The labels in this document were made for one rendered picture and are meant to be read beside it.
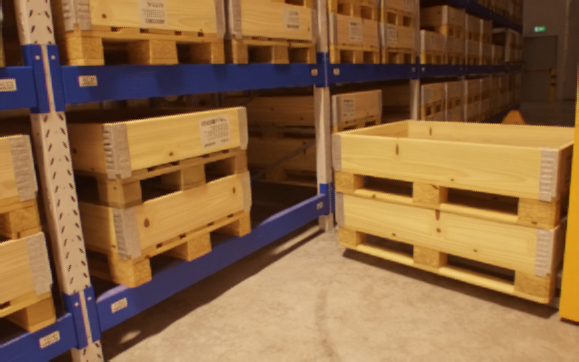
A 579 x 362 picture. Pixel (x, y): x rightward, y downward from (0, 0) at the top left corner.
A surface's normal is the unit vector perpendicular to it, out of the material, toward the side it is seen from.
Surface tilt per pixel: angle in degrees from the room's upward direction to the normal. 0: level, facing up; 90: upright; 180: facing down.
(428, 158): 90
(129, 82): 90
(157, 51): 90
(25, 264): 90
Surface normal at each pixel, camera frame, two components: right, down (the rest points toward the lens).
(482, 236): -0.71, 0.18
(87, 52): 0.85, 0.07
